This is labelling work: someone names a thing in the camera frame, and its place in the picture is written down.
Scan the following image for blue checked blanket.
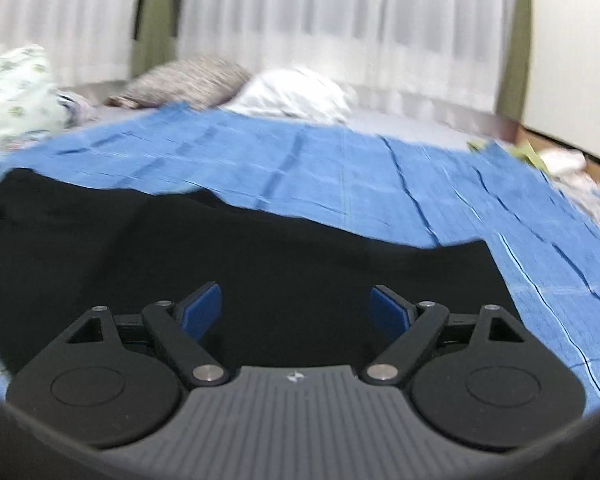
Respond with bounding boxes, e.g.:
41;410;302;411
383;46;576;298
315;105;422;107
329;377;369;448
0;105;600;408

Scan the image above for white pillow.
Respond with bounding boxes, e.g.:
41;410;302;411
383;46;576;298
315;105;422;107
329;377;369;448
223;68;358;125

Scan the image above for black pants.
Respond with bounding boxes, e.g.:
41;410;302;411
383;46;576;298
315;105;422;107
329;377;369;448
0;169;514;373

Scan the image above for white cloth pile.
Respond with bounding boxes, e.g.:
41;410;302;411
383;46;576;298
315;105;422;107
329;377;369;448
539;148;586;177

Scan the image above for white floral quilt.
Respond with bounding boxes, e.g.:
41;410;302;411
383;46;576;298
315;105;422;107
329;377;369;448
0;44;69;151

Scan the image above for green cloth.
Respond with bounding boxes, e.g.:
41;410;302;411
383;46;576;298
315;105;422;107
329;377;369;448
467;140;548;172

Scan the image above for white sheer curtain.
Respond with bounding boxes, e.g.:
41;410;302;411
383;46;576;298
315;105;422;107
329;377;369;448
0;0;516;113

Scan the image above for green curtain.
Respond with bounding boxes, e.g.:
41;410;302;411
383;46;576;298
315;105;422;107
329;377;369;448
131;0;180;78

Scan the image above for grey patterned pillow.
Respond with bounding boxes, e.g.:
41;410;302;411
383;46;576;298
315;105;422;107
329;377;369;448
107;55;251;110

